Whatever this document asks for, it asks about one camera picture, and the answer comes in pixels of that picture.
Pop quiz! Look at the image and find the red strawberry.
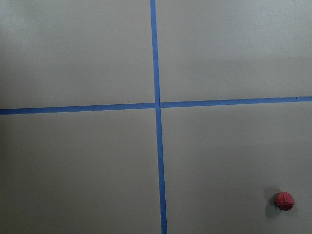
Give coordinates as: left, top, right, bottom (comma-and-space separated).
274, 192, 295, 211

